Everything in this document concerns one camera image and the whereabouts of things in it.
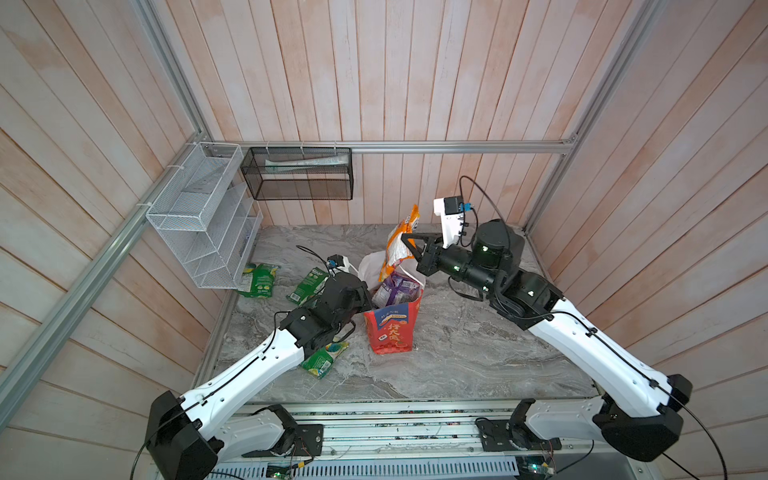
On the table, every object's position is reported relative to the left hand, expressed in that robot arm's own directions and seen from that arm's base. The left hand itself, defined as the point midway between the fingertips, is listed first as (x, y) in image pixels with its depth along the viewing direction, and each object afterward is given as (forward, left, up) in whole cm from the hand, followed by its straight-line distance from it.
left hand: (367, 292), depth 76 cm
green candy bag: (+17, +37, -19) cm, 45 cm away
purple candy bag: (+5, -8, -7) cm, 12 cm away
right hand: (-1, -8, +21) cm, 22 cm away
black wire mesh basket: (+41, +23, +8) cm, 48 cm away
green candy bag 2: (-11, +14, -19) cm, 26 cm away
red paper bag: (-6, -7, -9) cm, 13 cm away
